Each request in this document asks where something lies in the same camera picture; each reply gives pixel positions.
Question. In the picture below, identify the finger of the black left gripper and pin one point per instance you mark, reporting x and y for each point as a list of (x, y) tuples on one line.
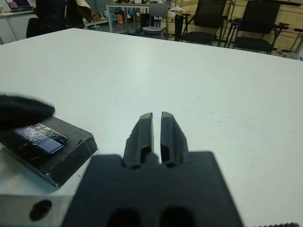
[(21, 111)]

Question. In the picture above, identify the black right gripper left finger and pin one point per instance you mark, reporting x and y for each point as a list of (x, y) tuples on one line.
[(138, 137)]

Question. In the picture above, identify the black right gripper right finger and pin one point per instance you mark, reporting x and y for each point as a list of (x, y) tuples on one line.
[(172, 137)]

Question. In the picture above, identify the black printed box lid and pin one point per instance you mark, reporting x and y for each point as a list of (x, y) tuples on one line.
[(68, 142)]

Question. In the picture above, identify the black box base white insert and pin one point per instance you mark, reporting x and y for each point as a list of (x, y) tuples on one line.
[(23, 162)]

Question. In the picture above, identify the white side desk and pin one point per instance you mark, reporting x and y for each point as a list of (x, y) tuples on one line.
[(11, 26)]

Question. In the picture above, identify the black office chair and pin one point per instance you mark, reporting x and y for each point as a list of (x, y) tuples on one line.
[(47, 16)]

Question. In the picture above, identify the open laptop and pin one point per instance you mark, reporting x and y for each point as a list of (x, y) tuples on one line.
[(20, 4)]

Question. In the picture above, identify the black computer tower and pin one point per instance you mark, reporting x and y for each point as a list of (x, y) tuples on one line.
[(145, 21)]

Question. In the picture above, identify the beige jacket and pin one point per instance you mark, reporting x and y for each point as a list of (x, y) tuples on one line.
[(82, 9)]

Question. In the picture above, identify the orange bag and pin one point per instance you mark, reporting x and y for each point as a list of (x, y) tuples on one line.
[(120, 18)]

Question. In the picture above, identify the blue water bottle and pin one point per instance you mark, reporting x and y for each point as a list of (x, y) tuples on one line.
[(113, 19)]

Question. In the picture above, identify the grey chair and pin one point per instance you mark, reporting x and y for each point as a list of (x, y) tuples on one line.
[(157, 11)]

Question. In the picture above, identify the black mesh chair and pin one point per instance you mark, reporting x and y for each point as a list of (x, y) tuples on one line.
[(208, 14), (258, 19)]

